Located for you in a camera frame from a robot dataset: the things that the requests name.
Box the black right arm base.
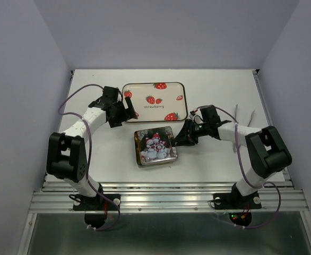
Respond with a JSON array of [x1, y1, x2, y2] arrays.
[[211, 190, 262, 210]]

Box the aluminium table edge rail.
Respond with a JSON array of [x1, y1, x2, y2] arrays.
[[253, 70, 292, 176]]

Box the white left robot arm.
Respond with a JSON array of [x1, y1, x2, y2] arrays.
[[46, 86, 137, 209]]

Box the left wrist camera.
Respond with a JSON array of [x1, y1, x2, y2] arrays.
[[102, 86, 120, 101]]

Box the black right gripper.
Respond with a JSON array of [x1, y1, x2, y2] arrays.
[[171, 118, 209, 146]]

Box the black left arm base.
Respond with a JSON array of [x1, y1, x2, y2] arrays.
[[68, 194, 120, 211]]

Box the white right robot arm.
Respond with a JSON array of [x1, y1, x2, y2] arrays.
[[174, 105, 292, 207]]

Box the steel tongs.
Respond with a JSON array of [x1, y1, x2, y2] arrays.
[[234, 104, 256, 127]]

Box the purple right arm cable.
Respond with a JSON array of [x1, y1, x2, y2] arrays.
[[191, 106, 281, 230]]

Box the strawberry print tray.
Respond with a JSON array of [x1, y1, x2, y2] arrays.
[[123, 82, 188, 123]]

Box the aluminium front frame rail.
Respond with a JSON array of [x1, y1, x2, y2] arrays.
[[29, 181, 309, 214]]

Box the gold tin lid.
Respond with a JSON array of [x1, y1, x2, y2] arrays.
[[134, 126, 178, 165]]

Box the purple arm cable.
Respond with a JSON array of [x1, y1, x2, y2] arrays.
[[58, 83, 122, 231], [191, 106, 281, 230]]

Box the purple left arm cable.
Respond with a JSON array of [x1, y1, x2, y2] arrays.
[[58, 83, 122, 231]]

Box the black gold cookie tin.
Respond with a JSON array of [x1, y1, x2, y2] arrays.
[[138, 159, 176, 168]]

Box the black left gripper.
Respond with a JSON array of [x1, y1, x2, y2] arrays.
[[109, 97, 137, 128]]

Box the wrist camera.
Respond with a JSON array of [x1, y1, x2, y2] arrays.
[[102, 86, 120, 101], [200, 105, 220, 125]]

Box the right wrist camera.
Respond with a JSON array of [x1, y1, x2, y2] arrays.
[[200, 105, 220, 125]]

